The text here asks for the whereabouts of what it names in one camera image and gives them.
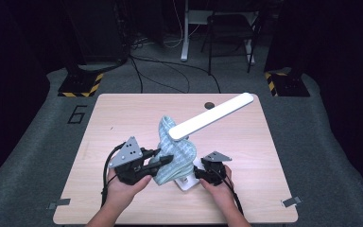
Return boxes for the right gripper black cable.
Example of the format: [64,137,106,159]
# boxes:
[214,169,244,216]

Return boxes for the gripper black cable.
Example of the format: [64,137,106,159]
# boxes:
[214,169,244,216]
[100,142,127,207]

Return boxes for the grey tape piece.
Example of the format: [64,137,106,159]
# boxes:
[47,198,72,210]
[281,196,303,208]

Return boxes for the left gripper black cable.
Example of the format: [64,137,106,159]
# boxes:
[100,142,127,207]

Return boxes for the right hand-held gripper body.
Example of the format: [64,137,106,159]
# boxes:
[200,150,233,186]

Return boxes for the black chair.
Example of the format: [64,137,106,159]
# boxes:
[200,9,261,76]

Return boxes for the person's left hand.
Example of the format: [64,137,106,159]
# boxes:
[105,169,152,210]

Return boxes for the white desk leg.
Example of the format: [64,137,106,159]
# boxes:
[180,0,192,62]

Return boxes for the black floor cables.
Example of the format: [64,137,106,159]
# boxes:
[129,55,221,95]

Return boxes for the striped black stand base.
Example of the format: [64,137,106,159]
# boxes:
[264,72,311,97]
[57,73,104,98]

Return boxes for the person's right hand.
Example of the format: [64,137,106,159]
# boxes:
[199,165,234,206]

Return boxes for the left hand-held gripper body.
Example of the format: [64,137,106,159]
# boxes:
[108,135,159,186]

